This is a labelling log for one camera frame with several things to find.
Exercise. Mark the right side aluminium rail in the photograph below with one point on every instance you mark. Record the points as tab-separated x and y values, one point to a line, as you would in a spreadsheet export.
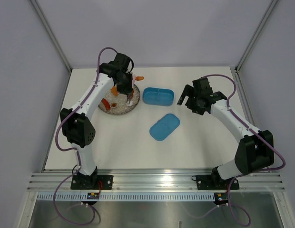
244	95

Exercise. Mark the small white rice cup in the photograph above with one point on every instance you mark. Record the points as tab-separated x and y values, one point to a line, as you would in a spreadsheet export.
129	103

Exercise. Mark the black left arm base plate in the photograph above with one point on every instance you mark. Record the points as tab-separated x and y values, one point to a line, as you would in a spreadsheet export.
93	182

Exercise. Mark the aluminium rail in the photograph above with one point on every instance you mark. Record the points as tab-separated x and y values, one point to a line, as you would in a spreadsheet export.
155	180
244	95

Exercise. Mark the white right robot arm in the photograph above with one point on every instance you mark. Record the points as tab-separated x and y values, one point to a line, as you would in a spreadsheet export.
254	151

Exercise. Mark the speckled ceramic plate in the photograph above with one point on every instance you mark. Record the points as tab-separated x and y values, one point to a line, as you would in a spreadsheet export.
121	100

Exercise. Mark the right aluminium frame post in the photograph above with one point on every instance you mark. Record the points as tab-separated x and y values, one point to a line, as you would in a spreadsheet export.
257	33

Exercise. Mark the aluminium frame post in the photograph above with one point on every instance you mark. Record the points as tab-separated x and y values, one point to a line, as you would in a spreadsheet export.
46	26
257	33

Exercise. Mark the aluminium front rail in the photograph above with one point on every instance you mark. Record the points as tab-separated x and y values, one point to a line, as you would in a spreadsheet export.
155	180

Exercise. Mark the blue lunch box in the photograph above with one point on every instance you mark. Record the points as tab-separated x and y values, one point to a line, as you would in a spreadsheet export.
158	96

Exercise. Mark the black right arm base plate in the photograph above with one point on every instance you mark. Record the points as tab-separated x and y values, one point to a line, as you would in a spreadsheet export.
207	182

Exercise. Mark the red sausage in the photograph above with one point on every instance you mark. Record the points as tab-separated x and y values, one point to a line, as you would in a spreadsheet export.
106	104

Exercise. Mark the orange fried fish piece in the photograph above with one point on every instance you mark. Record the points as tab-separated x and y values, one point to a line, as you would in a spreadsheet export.
114	91

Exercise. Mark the blue lunch box lid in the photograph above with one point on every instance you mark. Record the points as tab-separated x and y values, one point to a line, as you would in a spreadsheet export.
164	127

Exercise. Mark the left aluminium frame post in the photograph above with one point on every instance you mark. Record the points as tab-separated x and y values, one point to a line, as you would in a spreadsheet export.
46	26

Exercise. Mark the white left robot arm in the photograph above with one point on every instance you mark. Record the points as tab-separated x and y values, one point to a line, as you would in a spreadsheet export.
76	123

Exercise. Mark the white slotted cable duct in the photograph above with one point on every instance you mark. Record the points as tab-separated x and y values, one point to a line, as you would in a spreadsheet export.
129	196

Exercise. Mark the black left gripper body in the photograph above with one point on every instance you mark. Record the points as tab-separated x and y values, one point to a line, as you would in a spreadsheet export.
125	85

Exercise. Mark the pink metal tongs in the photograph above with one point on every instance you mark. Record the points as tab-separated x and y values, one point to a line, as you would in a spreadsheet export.
130	93

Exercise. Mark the small noodle sauce cup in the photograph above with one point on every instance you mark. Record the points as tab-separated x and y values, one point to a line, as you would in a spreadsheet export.
113	105

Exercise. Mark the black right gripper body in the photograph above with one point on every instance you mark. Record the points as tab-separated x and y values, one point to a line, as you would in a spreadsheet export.
193	104

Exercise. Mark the orange chicken wing piece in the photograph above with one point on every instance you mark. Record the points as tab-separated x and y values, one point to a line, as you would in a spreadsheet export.
139	78

